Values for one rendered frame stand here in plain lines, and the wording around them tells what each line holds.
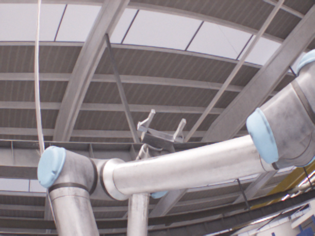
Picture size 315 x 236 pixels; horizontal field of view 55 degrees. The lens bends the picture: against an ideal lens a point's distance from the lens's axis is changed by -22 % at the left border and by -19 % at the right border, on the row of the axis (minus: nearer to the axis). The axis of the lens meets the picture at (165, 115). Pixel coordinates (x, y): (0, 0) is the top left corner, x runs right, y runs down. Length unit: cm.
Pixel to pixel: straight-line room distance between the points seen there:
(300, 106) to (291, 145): 7
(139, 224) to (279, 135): 101
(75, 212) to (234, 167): 37
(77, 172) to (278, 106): 52
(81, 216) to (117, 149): 650
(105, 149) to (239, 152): 655
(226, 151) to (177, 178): 13
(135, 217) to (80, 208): 66
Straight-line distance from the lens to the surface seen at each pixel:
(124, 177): 87
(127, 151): 737
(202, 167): 74
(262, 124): 53
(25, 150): 675
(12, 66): 1238
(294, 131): 53
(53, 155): 85
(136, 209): 146
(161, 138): 156
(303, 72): 55
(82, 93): 1172
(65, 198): 82
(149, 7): 1095
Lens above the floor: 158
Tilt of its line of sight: 34 degrees up
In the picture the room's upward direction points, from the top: 21 degrees counter-clockwise
